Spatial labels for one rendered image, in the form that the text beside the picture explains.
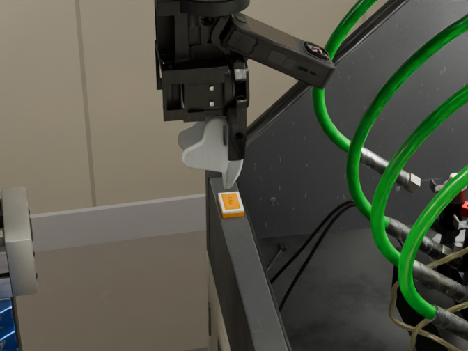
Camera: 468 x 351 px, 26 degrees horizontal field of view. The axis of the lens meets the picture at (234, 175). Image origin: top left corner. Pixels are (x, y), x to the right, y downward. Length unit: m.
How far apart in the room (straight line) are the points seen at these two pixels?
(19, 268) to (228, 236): 0.28
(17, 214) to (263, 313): 0.36
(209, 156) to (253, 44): 0.12
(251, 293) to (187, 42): 0.46
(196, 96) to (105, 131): 1.95
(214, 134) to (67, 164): 1.97
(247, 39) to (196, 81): 0.06
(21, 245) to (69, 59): 1.48
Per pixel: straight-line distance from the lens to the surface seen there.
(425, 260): 1.32
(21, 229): 1.36
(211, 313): 1.67
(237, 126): 0.95
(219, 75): 0.93
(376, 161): 1.19
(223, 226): 1.42
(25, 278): 1.38
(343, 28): 1.11
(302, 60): 0.95
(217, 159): 0.99
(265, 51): 0.94
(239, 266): 1.34
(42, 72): 2.79
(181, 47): 0.93
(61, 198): 2.98
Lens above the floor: 1.74
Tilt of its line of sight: 31 degrees down
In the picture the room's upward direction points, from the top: straight up
